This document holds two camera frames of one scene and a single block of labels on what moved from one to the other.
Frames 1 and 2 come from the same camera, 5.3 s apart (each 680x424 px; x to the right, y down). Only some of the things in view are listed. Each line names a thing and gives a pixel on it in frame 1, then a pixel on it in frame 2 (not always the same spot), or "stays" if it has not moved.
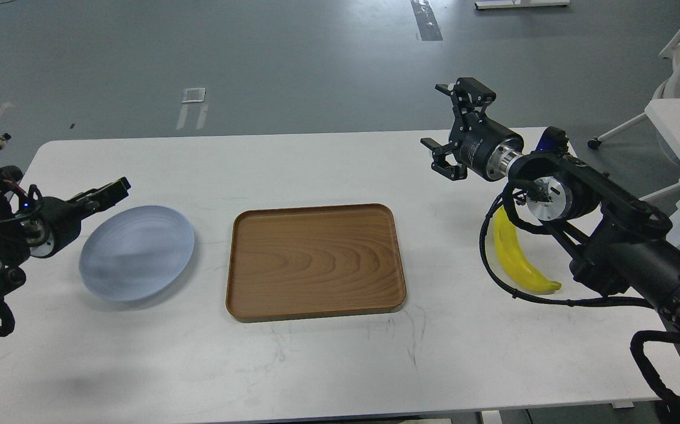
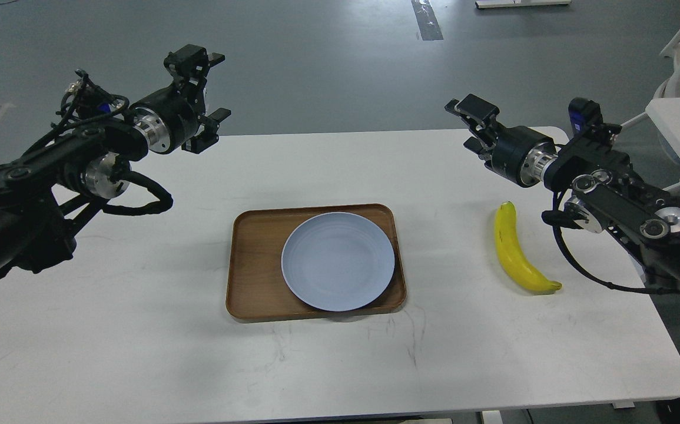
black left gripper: (63, 220) to (170, 117)
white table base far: (480, 5) stays
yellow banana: (511, 257) stays
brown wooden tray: (293, 261) stays
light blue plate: (136, 253) to (338, 261)
